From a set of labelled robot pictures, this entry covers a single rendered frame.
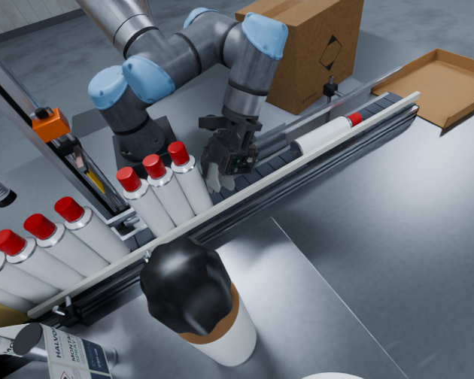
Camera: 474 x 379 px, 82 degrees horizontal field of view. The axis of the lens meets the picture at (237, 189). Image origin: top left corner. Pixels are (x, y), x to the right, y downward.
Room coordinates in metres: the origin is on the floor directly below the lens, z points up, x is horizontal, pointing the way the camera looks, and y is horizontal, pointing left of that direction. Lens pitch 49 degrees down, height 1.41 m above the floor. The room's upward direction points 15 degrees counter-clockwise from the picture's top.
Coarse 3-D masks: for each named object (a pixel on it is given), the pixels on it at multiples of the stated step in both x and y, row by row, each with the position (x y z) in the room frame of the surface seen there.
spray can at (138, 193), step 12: (132, 168) 0.39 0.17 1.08; (120, 180) 0.37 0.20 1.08; (132, 180) 0.37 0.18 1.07; (144, 180) 0.40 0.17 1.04; (132, 192) 0.37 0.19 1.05; (144, 192) 0.37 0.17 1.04; (132, 204) 0.36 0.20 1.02; (144, 204) 0.36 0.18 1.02; (156, 204) 0.37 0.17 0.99; (144, 216) 0.36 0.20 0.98; (156, 216) 0.36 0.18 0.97; (168, 216) 0.38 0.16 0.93; (156, 228) 0.36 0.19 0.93; (168, 228) 0.37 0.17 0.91
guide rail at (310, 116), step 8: (392, 72) 0.65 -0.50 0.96; (376, 80) 0.63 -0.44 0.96; (360, 88) 0.61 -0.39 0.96; (368, 88) 0.62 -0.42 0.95; (344, 96) 0.60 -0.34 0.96; (352, 96) 0.60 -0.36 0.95; (328, 104) 0.58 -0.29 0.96; (336, 104) 0.58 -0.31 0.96; (312, 112) 0.57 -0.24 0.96; (320, 112) 0.56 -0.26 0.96; (296, 120) 0.55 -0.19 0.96; (304, 120) 0.55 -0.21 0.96; (288, 128) 0.53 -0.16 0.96; (272, 136) 0.52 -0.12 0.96; (280, 136) 0.52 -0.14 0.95; (256, 144) 0.50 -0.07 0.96; (264, 144) 0.51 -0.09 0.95; (120, 216) 0.39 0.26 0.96; (128, 216) 0.40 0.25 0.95; (112, 224) 0.38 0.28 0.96
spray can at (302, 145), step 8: (336, 120) 0.55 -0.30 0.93; (344, 120) 0.54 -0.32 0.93; (352, 120) 0.55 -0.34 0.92; (360, 120) 0.55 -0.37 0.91; (320, 128) 0.54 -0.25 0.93; (328, 128) 0.53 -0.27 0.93; (336, 128) 0.53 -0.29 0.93; (344, 128) 0.53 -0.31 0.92; (304, 136) 0.52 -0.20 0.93; (312, 136) 0.51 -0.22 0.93; (320, 136) 0.51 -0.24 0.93; (328, 136) 0.51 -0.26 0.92; (336, 136) 0.51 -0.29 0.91; (296, 144) 0.51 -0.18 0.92; (304, 144) 0.50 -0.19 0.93; (312, 144) 0.50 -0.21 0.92; (320, 144) 0.50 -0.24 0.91; (296, 152) 0.51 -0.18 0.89; (304, 152) 0.49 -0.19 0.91
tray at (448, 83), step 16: (416, 64) 0.82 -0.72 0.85; (432, 64) 0.82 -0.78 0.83; (448, 64) 0.79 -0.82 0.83; (464, 64) 0.75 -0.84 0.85; (384, 80) 0.77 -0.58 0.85; (400, 80) 0.77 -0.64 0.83; (416, 80) 0.75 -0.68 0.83; (432, 80) 0.73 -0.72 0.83; (448, 80) 0.71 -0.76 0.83; (464, 80) 0.69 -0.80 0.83; (432, 96) 0.65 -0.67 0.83; (448, 96) 0.63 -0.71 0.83; (464, 96) 0.61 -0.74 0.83; (432, 112) 0.58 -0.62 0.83; (448, 112) 0.57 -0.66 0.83; (464, 112) 0.54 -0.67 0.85
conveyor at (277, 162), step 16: (384, 96) 0.66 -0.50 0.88; (400, 96) 0.64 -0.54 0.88; (368, 112) 0.61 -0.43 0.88; (400, 112) 0.57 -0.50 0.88; (368, 128) 0.54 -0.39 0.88; (272, 160) 0.52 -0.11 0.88; (288, 160) 0.50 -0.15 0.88; (240, 176) 0.49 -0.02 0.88; (256, 176) 0.48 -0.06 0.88; (288, 176) 0.45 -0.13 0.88; (224, 192) 0.45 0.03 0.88; (256, 192) 0.43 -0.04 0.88; (208, 224) 0.37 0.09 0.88; (128, 240) 0.39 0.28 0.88; (144, 240) 0.37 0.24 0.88; (96, 288) 0.29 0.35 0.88; (64, 304) 0.27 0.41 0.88; (32, 320) 0.25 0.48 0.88
